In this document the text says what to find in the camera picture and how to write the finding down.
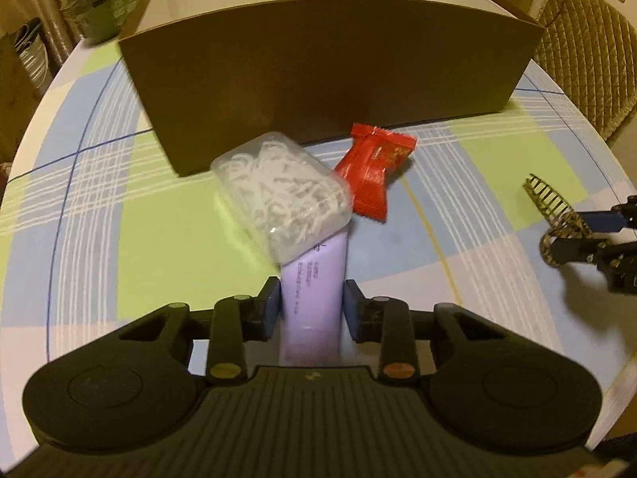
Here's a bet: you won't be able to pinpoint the checkered desktop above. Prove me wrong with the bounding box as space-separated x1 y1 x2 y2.
0 0 637 461

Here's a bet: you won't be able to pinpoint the red candy packet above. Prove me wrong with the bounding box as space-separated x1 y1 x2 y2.
332 122 418 222

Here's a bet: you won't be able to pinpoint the purple cream tube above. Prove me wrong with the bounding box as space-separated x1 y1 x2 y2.
277 223 352 366

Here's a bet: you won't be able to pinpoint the green packaged goods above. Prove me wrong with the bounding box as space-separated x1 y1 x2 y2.
58 0 163 45

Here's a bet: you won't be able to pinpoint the brown cardboard box white inside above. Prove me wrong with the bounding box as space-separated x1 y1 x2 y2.
117 0 546 178

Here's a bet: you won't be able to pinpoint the quilted chair cushion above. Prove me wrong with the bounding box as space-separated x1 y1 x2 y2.
534 0 637 142

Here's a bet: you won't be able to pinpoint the leopard hair claw clip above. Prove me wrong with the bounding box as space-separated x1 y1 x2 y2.
522 172 594 268

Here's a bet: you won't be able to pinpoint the clear box of floss picks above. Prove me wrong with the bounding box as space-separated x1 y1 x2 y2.
209 130 354 265

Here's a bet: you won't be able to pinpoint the plain brown cardboard box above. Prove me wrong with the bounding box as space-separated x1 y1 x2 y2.
0 34 47 161

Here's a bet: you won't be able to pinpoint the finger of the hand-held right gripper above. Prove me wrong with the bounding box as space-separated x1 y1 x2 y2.
578 196 637 235
550 237 637 296

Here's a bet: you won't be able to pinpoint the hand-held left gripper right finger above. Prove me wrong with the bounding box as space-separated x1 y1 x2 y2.
343 279 506 385

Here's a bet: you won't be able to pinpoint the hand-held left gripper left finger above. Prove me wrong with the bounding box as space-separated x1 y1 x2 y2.
117 275 283 385

